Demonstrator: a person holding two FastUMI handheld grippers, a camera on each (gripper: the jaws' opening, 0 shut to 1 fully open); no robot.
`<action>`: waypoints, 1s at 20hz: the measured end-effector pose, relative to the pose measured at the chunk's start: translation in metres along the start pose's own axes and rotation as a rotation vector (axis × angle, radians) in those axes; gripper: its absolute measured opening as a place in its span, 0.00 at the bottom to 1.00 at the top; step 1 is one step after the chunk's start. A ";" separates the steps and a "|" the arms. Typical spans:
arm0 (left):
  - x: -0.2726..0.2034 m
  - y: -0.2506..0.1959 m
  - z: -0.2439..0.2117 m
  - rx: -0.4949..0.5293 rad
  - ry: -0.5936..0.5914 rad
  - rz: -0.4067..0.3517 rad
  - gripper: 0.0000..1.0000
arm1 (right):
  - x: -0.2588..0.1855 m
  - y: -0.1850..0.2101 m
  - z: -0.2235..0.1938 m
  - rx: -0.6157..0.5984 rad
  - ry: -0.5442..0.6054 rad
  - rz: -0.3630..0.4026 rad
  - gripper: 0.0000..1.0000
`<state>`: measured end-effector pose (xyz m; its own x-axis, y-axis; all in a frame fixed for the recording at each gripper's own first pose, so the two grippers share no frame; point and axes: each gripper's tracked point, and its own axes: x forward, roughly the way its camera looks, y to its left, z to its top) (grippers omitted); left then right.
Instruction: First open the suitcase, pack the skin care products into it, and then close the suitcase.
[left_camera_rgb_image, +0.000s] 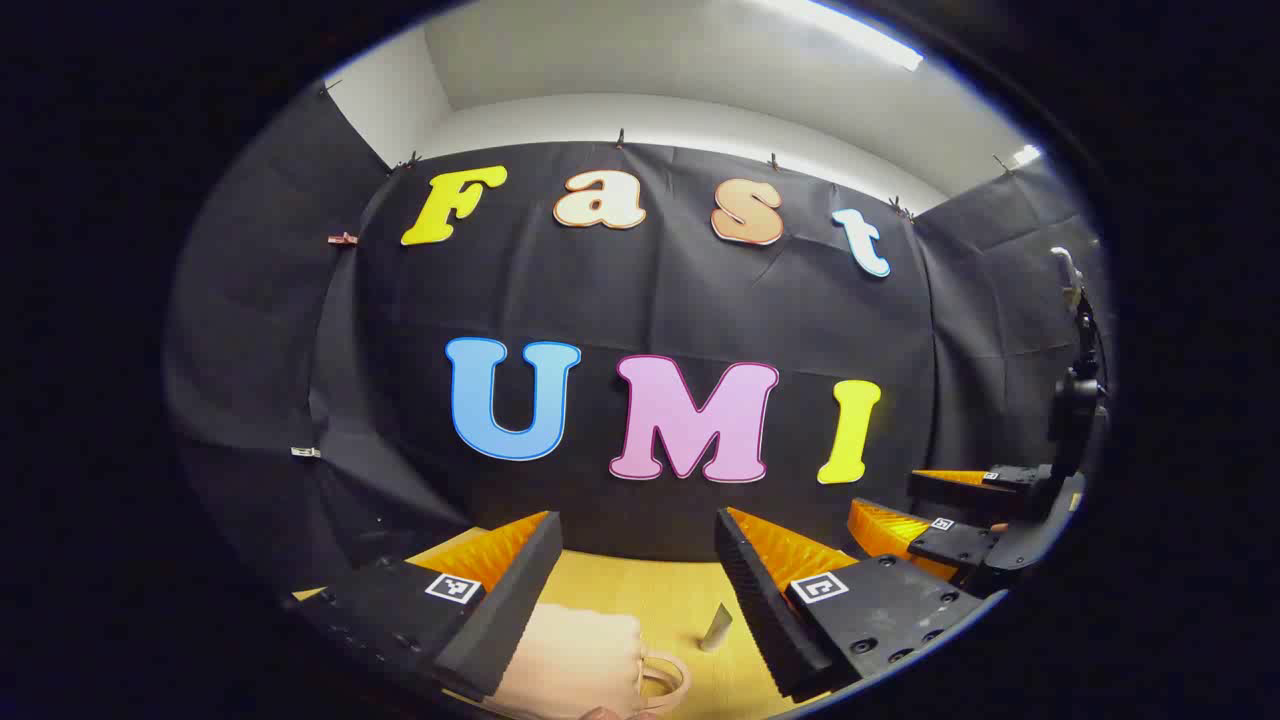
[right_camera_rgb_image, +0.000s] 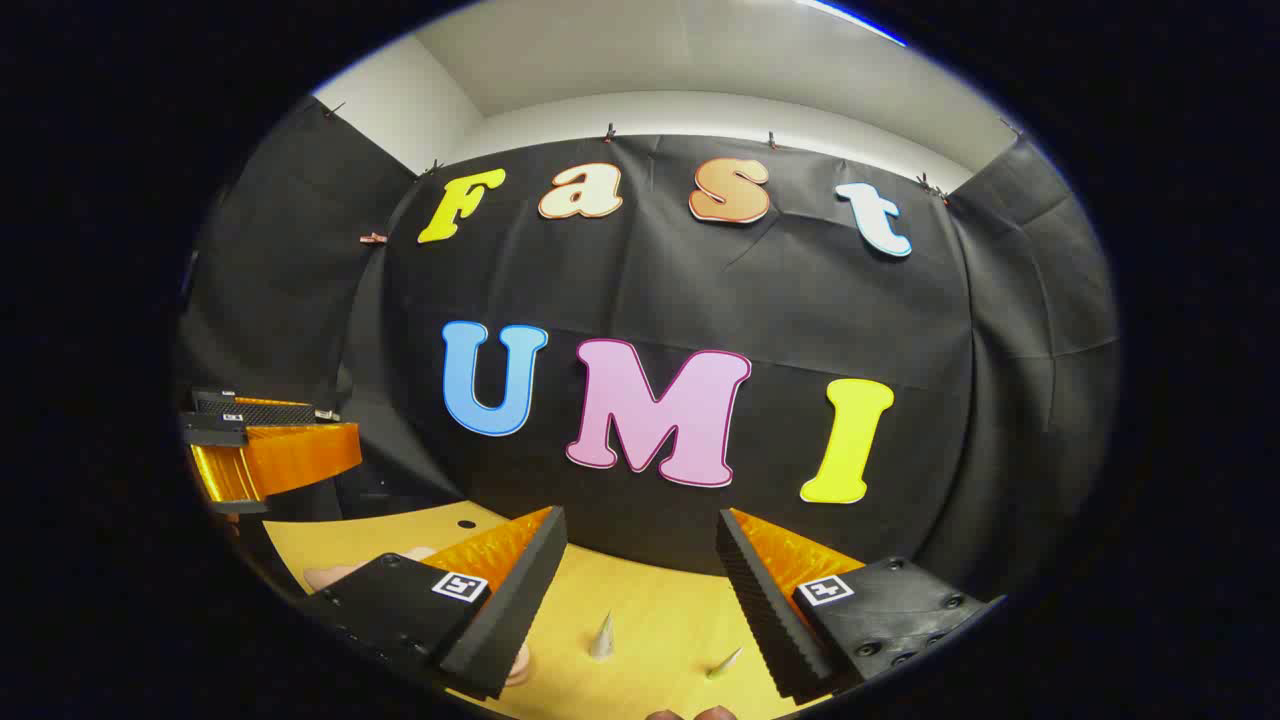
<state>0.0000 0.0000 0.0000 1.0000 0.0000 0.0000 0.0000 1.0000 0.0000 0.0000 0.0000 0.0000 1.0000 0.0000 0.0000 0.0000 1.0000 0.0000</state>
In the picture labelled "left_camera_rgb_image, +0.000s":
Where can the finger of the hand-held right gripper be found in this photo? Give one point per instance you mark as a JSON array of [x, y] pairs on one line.
[[960, 490], [960, 548]]

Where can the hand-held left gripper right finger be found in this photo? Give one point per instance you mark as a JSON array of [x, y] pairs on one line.
[[750, 600]]

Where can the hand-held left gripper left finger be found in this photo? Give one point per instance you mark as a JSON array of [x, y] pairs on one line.
[[520, 600]]

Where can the pink suitcase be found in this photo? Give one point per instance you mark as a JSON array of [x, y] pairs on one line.
[[570, 650]]

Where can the ceiling light strip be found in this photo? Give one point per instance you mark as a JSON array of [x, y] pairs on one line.
[[850, 30], [1026, 155]]

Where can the black backdrop cloth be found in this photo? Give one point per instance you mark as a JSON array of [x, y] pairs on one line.
[[300, 330]]

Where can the red cloth clip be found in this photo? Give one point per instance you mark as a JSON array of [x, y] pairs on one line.
[[342, 239]]

